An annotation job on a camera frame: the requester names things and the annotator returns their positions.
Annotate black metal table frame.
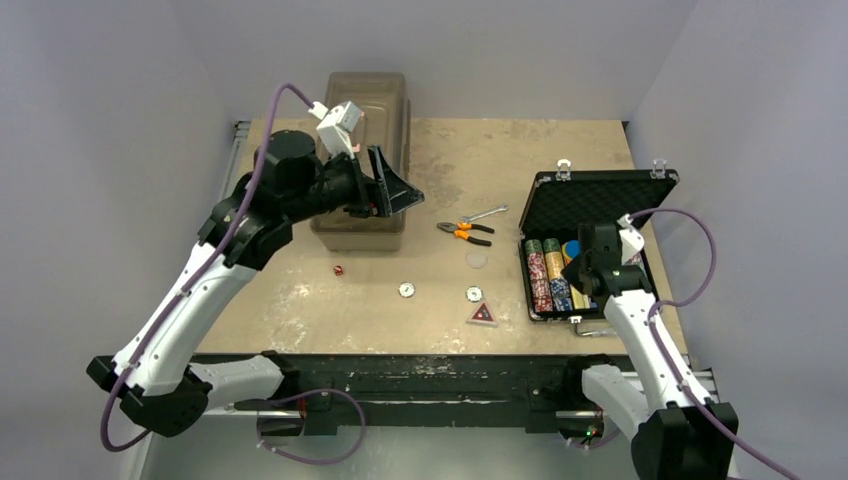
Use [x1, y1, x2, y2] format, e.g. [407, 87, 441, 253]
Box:
[192, 354, 690, 439]

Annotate white poker chip right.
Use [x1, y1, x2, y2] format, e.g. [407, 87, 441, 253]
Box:
[465, 286, 484, 303]

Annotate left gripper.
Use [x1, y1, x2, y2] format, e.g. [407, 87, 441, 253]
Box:
[285, 143, 422, 224]

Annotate clear round disc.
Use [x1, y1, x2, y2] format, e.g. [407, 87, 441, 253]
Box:
[465, 251, 488, 269]

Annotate silver wrench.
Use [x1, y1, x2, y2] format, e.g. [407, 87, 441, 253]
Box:
[459, 204, 509, 223]

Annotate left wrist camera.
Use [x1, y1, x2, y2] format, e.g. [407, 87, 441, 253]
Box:
[309, 101, 364, 158]

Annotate yellow green chip row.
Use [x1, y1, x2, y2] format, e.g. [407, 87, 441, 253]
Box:
[542, 238, 573, 312]

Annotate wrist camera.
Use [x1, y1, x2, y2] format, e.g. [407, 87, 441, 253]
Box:
[309, 101, 364, 158]
[617, 214, 645, 265]

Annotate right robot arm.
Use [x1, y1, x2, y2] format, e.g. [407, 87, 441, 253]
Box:
[561, 221, 738, 479]

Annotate red green chip row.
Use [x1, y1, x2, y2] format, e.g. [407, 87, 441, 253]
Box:
[524, 239, 554, 313]

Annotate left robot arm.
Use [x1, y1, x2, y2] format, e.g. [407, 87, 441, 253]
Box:
[87, 130, 425, 437]

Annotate red triangle dealer marker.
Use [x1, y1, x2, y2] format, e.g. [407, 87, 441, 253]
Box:
[466, 301, 498, 327]

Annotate white poker chip left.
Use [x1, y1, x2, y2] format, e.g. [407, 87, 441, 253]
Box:
[398, 282, 416, 298]

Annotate white poker chip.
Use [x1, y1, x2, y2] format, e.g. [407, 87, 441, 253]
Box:
[465, 286, 484, 303]
[398, 282, 416, 298]

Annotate yellow blue card deck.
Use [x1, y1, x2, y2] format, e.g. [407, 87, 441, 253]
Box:
[570, 285, 592, 310]

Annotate black poker case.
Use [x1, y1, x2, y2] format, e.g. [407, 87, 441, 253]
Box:
[518, 165, 680, 323]

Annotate blue round button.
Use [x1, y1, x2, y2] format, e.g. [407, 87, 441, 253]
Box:
[561, 240, 581, 263]

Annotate orange black pliers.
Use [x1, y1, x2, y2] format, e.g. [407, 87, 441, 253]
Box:
[436, 222, 495, 247]

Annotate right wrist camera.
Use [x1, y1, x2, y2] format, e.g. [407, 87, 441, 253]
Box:
[617, 214, 645, 265]

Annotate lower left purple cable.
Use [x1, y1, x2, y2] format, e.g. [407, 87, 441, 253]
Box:
[256, 387, 367, 466]

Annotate translucent brown storage box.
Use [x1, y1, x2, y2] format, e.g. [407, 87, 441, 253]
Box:
[310, 72, 411, 252]

